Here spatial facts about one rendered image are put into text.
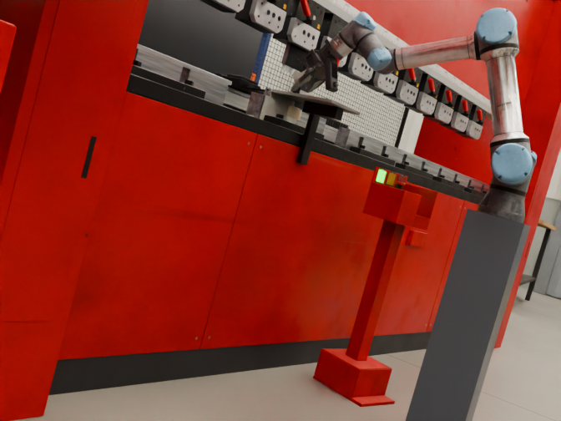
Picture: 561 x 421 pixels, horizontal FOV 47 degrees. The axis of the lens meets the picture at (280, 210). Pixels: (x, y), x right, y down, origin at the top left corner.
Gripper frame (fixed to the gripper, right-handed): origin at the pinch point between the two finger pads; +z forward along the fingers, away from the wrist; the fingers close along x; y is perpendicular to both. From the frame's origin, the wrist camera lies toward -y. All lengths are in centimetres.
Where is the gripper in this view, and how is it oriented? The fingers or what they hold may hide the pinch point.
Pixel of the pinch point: (299, 92)
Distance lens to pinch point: 235.8
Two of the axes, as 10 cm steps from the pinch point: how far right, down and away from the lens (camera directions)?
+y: -4.0, -8.1, 4.3
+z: -6.8, 5.8, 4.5
